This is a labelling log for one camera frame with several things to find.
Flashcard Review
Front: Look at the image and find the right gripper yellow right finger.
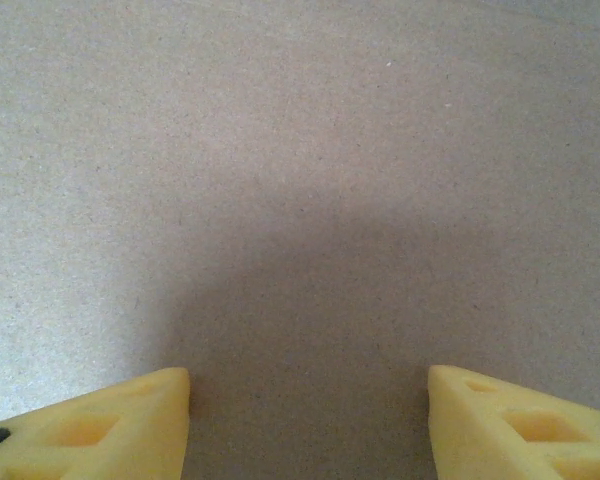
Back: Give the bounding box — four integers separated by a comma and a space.
426, 364, 600, 480

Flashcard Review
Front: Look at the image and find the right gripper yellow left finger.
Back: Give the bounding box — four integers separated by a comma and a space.
0, 367, 191, 480

